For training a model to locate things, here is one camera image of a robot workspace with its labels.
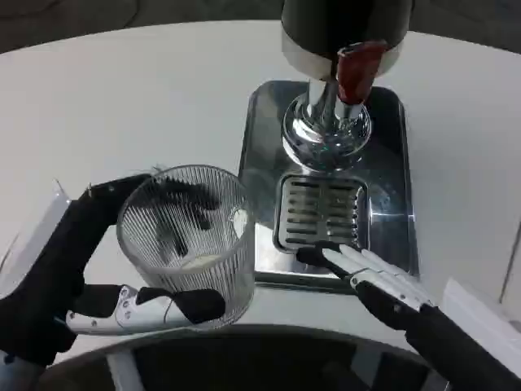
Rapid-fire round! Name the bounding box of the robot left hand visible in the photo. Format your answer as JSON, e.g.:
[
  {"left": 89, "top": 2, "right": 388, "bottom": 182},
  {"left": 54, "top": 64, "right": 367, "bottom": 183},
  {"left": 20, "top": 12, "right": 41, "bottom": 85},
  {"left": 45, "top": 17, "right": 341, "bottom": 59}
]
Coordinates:
[{"left": 0, "top": 165, "right": 227, "bottom": 367}]

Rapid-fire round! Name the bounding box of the slotted steel drip grid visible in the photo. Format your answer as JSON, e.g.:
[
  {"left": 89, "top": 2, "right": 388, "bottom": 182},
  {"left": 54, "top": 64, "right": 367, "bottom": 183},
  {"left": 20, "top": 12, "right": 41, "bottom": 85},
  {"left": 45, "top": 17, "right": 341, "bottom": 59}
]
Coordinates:
[{"left": 272, "top": 172, "right": 370, "bottom": 254}]

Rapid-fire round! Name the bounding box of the red tap handle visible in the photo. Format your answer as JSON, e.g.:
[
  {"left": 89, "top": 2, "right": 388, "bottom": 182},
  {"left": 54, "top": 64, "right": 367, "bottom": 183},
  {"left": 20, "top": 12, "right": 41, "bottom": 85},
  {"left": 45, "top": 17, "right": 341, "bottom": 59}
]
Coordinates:
[{"left": 335, "top": 40, "right": 390, "bottom": 105}]

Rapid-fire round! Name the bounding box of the black drink dispenser body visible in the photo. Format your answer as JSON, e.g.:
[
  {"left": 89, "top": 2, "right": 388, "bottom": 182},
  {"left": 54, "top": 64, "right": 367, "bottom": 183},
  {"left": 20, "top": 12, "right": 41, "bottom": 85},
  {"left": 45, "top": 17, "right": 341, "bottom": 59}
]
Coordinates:
[{"left": 280, "top": 0, "right": 409, "bottom": 82}]

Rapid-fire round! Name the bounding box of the clear ribbed glass cup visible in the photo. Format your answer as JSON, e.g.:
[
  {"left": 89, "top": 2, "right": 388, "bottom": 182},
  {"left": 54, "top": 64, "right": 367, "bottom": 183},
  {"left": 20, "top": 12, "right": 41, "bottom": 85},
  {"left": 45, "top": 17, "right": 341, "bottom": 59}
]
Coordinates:
[{"left": 116, "top": 164, "right": 257, "bottom": 331}]

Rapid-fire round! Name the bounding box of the steel drip tray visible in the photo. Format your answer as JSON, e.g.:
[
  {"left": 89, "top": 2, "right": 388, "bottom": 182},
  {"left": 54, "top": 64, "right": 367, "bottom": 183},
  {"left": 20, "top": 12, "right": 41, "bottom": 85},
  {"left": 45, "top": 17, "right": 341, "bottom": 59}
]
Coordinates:
[{"left": 237, "top": 79, "right": 421, "bottom": 287}]

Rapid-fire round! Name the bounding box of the grey robot torso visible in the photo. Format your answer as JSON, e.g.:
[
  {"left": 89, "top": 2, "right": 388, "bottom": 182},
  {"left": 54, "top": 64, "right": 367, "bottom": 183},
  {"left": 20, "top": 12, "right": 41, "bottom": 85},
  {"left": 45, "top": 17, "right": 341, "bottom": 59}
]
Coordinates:
[{"left": 35, "top": 321, "right": 451, "bottom": 391}]

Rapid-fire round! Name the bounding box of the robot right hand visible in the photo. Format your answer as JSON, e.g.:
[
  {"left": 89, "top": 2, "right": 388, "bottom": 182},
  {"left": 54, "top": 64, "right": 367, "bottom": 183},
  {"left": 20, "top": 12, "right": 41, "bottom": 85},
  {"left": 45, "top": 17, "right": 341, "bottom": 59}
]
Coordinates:
[{"left": 296, "top": 241, "right": 521, "bottom": 391}]

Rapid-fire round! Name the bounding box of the chrome dispenser pedestal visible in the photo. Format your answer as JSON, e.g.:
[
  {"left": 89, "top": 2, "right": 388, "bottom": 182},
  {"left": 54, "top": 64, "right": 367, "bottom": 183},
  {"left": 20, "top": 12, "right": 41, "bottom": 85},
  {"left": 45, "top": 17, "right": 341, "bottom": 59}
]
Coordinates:
[{"left": 282, "top": 78, "right": 374, "bottom": 173}]

